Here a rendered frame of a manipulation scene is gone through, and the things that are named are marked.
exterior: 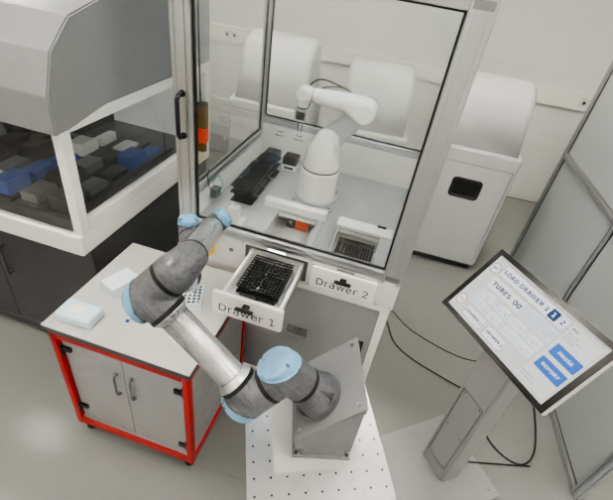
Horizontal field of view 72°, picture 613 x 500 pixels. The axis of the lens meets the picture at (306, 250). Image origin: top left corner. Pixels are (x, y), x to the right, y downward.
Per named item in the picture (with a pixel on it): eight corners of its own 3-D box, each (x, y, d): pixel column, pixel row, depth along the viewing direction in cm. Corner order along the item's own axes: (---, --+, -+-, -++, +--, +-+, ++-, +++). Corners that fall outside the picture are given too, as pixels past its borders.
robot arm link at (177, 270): (177, 243, 105) (217, 198, 151) (147, 269, 108) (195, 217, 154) (209, 277, 108) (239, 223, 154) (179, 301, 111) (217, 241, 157)
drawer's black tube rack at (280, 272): (275, 309, 171) (277, 297, 168) (235, 296, 174) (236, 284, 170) (292, 276, 189) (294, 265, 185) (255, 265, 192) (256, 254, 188)
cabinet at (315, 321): (357, 414, 232) (395, 312, 185) (187, 356, 248) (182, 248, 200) (381, 303, 307) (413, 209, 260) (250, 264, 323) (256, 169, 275)
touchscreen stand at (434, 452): (414, 537, 187) (509, 406, 127) (365, 443, 219) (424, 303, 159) (497, 497, 206) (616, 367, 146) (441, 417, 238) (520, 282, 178)
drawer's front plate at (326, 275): (372, 304, 184) (378, 285, 177) (308, 285, 188) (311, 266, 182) (372, 302, 185) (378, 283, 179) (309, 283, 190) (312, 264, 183)
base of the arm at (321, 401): (344, 407, 122) (324, 391, 117) (304, 430, 126) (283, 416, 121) (336, 366, 134) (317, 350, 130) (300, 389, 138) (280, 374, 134)
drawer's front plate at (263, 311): (280, 332, 164) (283, 312, 157) (211, 311, 168) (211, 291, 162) (282, 329, 165) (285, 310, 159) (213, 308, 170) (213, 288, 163)
